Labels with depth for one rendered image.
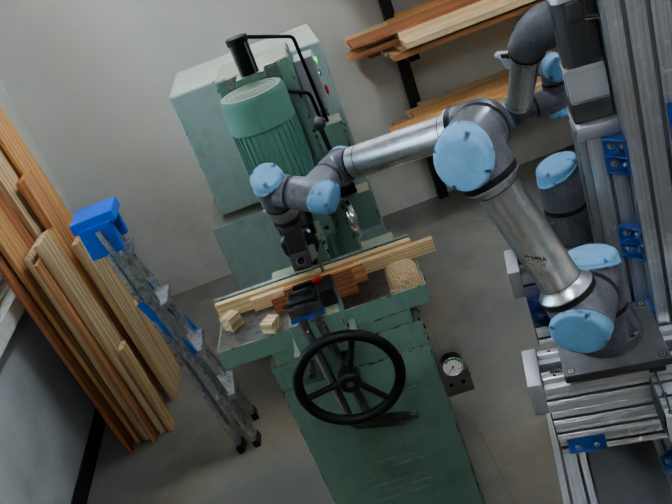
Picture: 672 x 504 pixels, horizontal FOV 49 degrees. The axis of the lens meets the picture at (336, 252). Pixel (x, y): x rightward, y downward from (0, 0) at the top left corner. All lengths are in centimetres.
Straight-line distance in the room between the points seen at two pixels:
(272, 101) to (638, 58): 83
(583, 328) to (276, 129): 88
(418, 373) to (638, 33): 107
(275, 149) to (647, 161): 87
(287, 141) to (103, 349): 170
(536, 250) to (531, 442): 138
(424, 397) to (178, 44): 264
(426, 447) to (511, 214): 106
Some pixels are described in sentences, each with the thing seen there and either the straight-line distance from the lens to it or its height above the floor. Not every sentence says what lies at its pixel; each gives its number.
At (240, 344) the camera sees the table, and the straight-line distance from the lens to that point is 204.
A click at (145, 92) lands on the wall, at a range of 427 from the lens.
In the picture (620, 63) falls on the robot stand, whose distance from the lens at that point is 163.
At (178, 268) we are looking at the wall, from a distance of 461.
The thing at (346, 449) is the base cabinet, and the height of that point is 45.
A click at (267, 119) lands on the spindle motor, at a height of 144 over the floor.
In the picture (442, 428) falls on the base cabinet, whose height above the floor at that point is 41.
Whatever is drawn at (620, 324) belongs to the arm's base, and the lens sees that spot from 170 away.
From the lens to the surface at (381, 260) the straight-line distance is 209.
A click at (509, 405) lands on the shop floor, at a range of 289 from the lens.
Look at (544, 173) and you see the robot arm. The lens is 206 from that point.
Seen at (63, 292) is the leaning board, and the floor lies 81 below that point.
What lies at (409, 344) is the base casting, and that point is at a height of 73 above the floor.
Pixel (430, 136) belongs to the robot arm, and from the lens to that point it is 155.
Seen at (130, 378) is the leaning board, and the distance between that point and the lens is 338.
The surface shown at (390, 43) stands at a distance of 388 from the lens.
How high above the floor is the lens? 191
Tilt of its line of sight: 26 degrees down
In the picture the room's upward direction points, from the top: 21 degrees counter-clockwise
